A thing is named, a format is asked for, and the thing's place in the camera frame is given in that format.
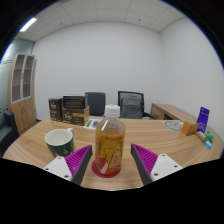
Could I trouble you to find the yellow drink bottle white cap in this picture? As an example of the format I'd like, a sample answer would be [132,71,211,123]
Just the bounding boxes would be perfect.
[94,104,127,176]

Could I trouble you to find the dark grey office chair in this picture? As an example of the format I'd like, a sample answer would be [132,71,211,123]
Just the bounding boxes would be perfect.
[84,91,107,117]

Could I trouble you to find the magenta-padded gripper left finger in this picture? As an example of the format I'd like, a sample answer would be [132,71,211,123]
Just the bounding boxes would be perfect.
[43,144,94,186]

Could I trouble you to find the green packet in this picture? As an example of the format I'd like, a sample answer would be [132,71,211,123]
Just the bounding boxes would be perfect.
[203,129,216,144]

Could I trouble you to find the wooden side desk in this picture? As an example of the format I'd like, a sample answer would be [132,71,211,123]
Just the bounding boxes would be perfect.
[149,102,199,122]

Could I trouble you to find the flat round red coaster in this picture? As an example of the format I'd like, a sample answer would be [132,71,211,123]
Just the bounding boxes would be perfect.
[91,159,122,179]

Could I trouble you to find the black leather sofa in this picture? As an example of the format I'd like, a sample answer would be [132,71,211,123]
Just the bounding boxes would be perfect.
[0,109,19,157]

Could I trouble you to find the green red white mug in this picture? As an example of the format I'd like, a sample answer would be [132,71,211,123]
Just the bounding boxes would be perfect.
[44,127,76,158]

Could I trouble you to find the white green leaflet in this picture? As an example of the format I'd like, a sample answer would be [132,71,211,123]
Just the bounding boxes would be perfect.
[83,118,103,130]

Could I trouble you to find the square ceiling light panel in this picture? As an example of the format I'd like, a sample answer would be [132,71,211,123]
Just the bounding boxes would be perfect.
[18,17,38,33]

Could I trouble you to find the wooden glass-door shelf cabinet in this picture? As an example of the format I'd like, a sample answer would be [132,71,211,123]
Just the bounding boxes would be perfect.
[7,53,38,134]

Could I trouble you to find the brown cardboard box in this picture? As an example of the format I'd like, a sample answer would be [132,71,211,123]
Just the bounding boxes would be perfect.
[61,105,91,127]

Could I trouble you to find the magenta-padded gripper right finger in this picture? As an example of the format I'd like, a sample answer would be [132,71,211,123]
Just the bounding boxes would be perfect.
[130,143,184,186]

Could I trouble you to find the blue packet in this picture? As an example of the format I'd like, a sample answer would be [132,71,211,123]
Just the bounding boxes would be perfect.
[203,139,214,150]

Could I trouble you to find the flat black box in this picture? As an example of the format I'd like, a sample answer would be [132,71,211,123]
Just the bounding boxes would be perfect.
[62,94,89,110]

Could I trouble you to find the wooden tissue box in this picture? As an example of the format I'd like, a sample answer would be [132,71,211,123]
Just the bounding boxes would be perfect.
[180,120,200,137]

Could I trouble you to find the round white disc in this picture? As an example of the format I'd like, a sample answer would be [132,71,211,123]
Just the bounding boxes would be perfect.
[163,119,184,131]

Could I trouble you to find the small yellowish box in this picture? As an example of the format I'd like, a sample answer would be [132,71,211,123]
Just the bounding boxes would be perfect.
[194,130,208,143]

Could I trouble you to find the black mesh office chair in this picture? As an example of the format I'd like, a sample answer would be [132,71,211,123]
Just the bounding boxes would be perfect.
[117,90,158,120]

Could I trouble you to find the purple standing card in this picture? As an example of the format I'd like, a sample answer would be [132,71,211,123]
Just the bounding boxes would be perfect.
[196,106,211,134]

